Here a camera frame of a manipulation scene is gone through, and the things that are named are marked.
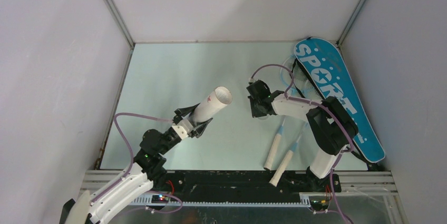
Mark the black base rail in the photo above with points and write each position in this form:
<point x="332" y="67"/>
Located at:
<point x="244" y="186"/>

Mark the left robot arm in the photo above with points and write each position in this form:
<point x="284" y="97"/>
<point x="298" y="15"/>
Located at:
<point x="144" y="171"/>

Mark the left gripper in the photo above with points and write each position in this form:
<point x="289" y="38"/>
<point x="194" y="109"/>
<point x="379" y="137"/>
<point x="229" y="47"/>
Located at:
<point x="199" y="130"/>

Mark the clear tube lid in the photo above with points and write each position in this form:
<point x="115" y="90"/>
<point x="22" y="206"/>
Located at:
<point x="263" y="117"/>

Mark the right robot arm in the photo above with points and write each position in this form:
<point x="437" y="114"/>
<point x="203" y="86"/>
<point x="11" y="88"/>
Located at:
<point x="333" y="128"/>

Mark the white shuttlecock tube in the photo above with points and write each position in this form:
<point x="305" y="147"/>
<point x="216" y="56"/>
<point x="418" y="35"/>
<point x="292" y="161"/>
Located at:
<point x="218" y="99"/>

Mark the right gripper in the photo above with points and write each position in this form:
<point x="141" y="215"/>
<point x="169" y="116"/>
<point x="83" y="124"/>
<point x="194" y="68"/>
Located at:
<point x="255" y="114"/>

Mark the blue racket cover bag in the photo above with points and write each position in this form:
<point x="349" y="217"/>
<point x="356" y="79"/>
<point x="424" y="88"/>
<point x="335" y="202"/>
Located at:
<point x="323" y="62"/>

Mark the blue badminton racket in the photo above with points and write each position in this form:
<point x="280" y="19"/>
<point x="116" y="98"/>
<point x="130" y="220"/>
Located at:
<point x="274" y="146"/>
<point x="287" y="158"/>

